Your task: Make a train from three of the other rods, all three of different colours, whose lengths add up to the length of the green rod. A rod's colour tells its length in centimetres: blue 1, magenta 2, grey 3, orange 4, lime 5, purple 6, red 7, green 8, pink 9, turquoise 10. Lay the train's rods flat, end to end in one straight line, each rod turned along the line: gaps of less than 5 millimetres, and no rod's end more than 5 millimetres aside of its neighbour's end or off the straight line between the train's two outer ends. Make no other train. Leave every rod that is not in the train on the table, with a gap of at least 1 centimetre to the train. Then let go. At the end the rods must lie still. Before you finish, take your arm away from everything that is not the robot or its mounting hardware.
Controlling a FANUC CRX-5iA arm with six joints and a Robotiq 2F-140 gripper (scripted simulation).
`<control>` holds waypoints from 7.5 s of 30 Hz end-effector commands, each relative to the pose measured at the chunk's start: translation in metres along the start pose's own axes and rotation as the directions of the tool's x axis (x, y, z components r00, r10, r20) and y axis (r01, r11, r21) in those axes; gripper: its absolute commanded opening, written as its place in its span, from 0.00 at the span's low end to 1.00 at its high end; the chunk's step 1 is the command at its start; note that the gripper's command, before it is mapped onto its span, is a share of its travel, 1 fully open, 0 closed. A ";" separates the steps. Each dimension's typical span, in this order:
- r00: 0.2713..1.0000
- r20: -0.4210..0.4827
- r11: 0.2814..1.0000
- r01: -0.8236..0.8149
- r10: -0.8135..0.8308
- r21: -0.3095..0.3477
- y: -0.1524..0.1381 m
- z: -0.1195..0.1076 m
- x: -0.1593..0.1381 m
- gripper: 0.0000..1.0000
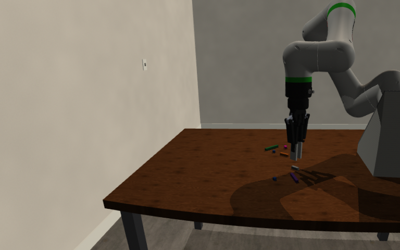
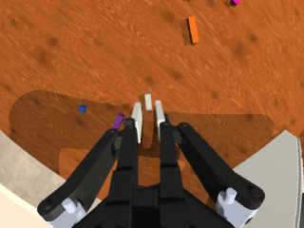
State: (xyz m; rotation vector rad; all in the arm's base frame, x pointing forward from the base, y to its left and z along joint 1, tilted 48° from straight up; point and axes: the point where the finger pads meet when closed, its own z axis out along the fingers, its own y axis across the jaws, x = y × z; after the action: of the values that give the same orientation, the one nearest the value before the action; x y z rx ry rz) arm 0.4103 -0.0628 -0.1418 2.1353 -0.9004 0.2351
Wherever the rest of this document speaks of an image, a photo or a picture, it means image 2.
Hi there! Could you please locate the grey rod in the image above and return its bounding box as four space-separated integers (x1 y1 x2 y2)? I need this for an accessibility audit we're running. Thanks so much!
144 93 152 111

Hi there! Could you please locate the purple rod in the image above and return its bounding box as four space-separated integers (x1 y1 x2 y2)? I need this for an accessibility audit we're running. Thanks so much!
112 113 124 129

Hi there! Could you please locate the small magenta block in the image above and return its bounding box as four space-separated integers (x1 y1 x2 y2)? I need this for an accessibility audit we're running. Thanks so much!
230 0 240 6

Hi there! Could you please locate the orange rod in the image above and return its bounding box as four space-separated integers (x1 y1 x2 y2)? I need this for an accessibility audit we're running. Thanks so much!
187 16 199 43

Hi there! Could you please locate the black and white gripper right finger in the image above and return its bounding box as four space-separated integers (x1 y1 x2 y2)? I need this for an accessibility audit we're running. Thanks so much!
155 101 265 228

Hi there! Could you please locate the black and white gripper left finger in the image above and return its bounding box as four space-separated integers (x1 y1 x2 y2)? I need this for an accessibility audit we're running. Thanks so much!
37 102 143 228

